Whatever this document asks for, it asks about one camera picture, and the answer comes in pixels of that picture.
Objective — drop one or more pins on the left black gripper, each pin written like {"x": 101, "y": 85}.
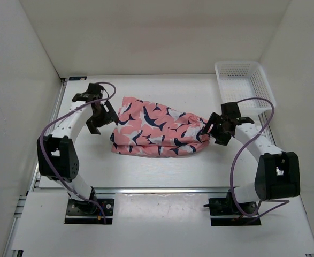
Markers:
{"x": 110, "y": 116}

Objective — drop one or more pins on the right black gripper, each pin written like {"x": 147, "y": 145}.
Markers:
{"x": 215, "y": 119}

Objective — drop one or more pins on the pink shark print shorts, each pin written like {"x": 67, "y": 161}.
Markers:
{"x": 150, "y": 129}

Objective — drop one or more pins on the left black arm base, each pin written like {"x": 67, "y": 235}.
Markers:
{"x": 83, "y": 212}

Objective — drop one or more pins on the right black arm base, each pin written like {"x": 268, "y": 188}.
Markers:
{"x": 224, "y": 212}

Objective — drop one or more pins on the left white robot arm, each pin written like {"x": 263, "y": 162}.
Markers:
{"x": 57, "y": 157}

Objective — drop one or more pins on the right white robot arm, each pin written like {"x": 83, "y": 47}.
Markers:
{"x": 278, "y": 172}

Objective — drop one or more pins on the white plastic mesh basket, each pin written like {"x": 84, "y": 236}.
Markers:
{"x": 238, "y": 80}

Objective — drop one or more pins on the aluminium right rail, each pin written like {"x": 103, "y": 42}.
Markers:
{"x": 264, "y": 119}

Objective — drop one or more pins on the aluminium front rail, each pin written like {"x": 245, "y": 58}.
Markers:
{"x": 160, "y": 190}

